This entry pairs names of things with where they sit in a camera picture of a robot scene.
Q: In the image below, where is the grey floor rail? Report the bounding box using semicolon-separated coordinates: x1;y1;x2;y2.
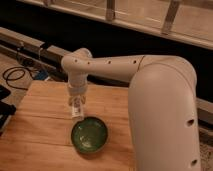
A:
0;27;213;147

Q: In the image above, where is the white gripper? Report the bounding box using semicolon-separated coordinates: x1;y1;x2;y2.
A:
67;83;87;110

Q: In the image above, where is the black equipment at left edge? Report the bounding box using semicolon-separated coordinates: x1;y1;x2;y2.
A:
0;84;16;135

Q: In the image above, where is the black coiled cable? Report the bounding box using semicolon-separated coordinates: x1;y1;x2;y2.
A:
2;65;37;90

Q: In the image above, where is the white labelled bottle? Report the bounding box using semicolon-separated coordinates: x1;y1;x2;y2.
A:
72;96;83;118

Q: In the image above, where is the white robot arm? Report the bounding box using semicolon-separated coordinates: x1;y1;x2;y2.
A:
61;48;201;171

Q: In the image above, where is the green ceramic bowl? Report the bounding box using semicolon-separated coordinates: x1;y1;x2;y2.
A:
71;117;108;154

